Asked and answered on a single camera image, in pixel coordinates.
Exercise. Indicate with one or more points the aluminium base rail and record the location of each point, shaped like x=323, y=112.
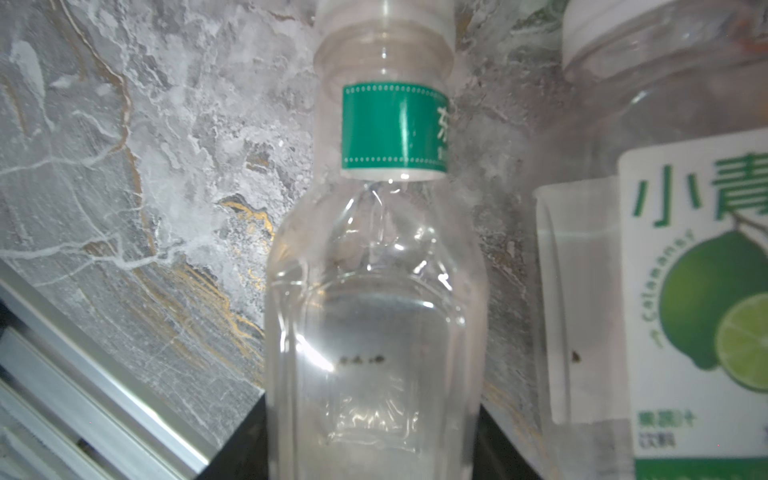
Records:
x=69, y=410

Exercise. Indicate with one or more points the lime label juice bottle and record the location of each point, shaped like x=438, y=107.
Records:
x=650, y=232

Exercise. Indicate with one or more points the clear bottle green neck label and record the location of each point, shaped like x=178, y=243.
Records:
x=376, y=289

